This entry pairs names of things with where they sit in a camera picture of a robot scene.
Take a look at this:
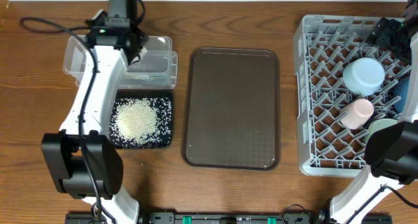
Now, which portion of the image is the light blue bowl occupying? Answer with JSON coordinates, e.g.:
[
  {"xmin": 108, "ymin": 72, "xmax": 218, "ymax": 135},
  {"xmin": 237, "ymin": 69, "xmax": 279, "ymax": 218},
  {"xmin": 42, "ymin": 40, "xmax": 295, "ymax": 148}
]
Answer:
[{"xmin": 343, "ymin": 57, "xmax": 385, "ymax": 96}]

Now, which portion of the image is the pink cup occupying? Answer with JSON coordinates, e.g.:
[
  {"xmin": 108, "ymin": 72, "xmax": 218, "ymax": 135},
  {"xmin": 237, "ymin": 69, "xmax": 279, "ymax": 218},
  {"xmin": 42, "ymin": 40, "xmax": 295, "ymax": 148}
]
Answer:
[{"xmin": 340, "ymin": 99, "xmax": 374, "ymax": 129}]

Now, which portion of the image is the mint green bowl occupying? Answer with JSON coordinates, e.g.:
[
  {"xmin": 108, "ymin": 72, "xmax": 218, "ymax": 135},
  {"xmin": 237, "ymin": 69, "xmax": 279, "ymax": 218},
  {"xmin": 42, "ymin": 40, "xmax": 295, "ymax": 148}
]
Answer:
[{"xmin": 364, "ymin": 118, "xmax": 397, "ymax": 144}]

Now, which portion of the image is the pile of rice grains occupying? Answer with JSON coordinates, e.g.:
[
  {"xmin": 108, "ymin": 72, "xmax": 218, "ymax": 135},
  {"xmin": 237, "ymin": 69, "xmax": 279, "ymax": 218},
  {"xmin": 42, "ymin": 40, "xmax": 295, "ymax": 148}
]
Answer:
[{"xmin": 109, "ymin": 98, "xmax": 172, "ymax": 146}]

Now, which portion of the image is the white tissue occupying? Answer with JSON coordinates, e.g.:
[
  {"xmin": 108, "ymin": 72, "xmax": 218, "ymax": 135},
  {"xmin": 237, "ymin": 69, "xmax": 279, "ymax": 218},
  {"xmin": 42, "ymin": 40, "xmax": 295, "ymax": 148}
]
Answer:
[{"xmin": 138, "ymin": 47, "xmax": 148, "ymax": 59}]

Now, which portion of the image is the yellow snack wrapper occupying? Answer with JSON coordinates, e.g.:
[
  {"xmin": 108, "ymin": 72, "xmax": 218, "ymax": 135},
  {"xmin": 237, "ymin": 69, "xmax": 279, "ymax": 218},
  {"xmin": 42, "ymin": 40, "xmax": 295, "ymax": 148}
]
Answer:
[{"xmin": 124, "ymin": 73, "xmax": 157, "ymax": 81}]

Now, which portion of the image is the dark blue plate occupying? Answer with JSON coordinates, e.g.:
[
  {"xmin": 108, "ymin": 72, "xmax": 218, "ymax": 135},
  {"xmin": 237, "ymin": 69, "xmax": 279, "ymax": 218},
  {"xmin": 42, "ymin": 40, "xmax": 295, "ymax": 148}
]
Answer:
[{"xmin": 394, "ymin": 76, "xmax": 410, "ymax": 113}]

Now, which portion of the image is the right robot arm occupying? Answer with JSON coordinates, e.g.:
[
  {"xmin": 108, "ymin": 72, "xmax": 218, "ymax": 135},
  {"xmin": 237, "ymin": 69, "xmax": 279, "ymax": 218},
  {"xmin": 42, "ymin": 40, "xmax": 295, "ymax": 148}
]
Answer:
[{"xmin": 315, "ymin": 0, "xmax": 417, "ymax": 223}]

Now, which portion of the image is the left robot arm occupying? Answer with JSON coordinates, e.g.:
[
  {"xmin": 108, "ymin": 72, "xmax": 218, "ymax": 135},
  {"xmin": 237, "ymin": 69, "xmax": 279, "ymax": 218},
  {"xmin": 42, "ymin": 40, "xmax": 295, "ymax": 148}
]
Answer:
[{"xmin": 41, "ymin": 0, "xmax": 148, "ymax": 223}]

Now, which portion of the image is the grey dishwasher rack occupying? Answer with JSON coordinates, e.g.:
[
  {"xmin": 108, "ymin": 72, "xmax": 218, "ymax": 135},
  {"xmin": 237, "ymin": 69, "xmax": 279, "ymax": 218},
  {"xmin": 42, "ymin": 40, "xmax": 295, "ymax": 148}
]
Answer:
[{"xmin": 293, "ymin": 15, "xmax": 411, "ymax": 178}]

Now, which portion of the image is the clear plastic bin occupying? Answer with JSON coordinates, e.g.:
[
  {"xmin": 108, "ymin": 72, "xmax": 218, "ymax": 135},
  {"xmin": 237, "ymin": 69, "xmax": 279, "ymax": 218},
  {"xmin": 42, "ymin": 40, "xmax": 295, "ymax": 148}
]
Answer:
[{"xmin": 63, "ymin": 36, "xmax": 178, "ymax": 89}]

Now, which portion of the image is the black tray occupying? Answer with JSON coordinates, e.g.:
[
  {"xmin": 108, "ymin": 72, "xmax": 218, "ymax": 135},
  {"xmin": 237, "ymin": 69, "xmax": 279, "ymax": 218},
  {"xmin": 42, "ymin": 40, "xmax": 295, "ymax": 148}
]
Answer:
[{"xmin": 108, "ymin": 90, "xmax": 176, "ymax": 151}]

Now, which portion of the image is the brown serving tray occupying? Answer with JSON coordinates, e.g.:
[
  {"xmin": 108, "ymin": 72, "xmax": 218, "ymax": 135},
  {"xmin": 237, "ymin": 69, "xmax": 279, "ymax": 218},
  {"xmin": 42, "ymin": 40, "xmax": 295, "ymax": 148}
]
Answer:
[{"xmin": 181, "ymin": 47, "xmax": 281, "ymax": 171}]

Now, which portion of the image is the black cable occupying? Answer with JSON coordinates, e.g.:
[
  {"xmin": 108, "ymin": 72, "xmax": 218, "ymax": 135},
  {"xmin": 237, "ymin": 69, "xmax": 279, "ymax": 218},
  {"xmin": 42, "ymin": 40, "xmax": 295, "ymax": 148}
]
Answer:
[{"xmin": 20, "ymin": 16, "xmax": 117, "ymax": 224}]

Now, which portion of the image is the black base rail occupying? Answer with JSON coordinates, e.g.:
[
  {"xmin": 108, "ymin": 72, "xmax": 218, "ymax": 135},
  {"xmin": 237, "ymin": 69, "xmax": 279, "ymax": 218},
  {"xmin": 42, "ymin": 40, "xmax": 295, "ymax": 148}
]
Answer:
[{"xmin": 64, "ymin": 212, "xmax": 393, "ymax": 224}]

